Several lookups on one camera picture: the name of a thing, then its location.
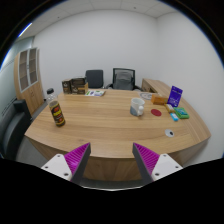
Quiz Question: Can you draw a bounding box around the black office chair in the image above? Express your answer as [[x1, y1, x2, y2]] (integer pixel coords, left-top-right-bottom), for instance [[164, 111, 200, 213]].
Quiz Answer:
[[84, 69, 105, 90]]

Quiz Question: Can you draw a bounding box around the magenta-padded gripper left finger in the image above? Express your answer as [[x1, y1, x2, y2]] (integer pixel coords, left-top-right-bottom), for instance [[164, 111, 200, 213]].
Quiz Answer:
[[40, 142, 92, 185]]

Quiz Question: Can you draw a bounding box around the small light blue packet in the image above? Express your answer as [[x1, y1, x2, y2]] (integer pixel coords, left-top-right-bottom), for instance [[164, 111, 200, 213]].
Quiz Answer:
[[169, 112, 180, 122]]

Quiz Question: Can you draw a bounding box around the grey mesh office chair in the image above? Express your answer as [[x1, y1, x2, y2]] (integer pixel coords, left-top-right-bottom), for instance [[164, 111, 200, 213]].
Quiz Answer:
[[105, 67, 142, 92]]

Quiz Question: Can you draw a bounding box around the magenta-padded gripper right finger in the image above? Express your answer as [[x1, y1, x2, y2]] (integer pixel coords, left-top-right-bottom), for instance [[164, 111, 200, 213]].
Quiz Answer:
[[131, 141, 184, 186]]

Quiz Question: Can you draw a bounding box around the black leather sofa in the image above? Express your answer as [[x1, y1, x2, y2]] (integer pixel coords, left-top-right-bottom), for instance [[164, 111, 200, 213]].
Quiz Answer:
[[0, 99, 33, 161]]

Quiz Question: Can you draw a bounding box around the large dark brown box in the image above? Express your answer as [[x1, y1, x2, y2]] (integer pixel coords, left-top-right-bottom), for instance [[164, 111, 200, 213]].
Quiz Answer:
[[69, 76, 88, 95]]

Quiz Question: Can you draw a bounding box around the purple standing pouch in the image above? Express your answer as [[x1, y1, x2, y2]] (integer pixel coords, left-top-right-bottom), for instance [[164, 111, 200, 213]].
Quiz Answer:
[[167, 85, 184, 108]]

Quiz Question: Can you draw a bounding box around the orange box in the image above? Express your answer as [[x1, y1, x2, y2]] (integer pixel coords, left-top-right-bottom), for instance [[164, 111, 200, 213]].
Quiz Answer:
[[150, 93, 169, 106]]

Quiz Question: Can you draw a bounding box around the round desk cable grommet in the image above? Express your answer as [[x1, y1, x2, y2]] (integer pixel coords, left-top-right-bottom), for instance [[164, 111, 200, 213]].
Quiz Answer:
[[164, 128, 175, 138]]

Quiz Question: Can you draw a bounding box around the white mug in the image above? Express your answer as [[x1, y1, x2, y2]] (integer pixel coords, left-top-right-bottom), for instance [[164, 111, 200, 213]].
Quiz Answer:
[[129, 97, 146, 117]]

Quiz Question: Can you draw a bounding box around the tan cardboard box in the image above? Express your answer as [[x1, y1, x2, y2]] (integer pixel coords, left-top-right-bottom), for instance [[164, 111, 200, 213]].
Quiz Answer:
[[77, 83, 90, 96]]

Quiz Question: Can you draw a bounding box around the wooden cabinet with glass doors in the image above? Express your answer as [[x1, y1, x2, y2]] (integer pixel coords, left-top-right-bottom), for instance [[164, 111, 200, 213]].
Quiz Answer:
[[13, 47, 45, 116]]

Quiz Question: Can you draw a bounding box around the white and green leaflet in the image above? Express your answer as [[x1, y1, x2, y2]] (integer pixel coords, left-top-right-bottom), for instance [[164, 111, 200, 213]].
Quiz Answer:
[[84, 89, 106, 98]]

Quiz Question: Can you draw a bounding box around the round grey patterned disc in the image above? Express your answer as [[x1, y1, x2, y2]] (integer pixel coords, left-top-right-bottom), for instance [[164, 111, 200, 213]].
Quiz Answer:
[[139, 92, 154, 101]]

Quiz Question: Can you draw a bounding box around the flat round red coaster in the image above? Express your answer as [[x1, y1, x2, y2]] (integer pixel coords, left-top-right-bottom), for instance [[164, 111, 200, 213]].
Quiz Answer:
[[150, 108, 163, 117]]

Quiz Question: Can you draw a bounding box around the small white and yellow box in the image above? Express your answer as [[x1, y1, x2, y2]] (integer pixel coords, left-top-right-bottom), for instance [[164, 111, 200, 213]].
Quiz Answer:
[[163, 103, 175, 114]]

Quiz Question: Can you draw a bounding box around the clear bottle with brown label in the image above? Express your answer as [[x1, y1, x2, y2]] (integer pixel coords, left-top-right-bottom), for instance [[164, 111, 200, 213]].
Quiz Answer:
[[45, 87, 67, 128]]

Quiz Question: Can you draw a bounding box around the green snack packet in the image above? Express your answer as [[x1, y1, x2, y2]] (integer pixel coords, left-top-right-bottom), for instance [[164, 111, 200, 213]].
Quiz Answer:
[[173, 106, 190, 120]]

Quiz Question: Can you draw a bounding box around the ceiling light panel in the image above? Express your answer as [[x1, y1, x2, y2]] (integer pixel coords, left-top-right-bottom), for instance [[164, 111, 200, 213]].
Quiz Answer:
[[18, 22, 34, 38]]

